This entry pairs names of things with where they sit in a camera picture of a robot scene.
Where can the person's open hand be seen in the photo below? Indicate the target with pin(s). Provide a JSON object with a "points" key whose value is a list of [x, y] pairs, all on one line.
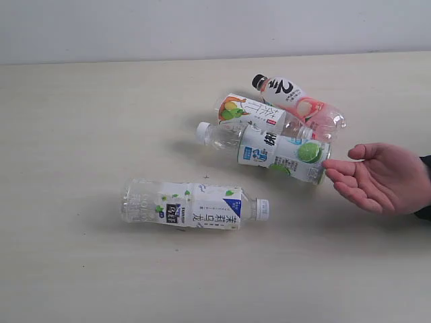
{"points": [[379, 178]]}

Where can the peach drink bottle black cap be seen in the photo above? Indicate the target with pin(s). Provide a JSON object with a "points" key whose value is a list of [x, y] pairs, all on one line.
{"points": [[306, 117]]}

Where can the lime drink bottle white label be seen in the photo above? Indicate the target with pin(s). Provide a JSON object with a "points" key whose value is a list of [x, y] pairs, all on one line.
{"points": [[301, 159]]}

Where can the oolong tea bottle white label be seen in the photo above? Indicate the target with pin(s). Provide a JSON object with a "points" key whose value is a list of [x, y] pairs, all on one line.
{"points": [[195, 205]]}

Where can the fruit tea bottle white label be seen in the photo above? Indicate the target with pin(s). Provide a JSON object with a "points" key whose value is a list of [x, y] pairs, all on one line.
{"points": [[235, 110]]}

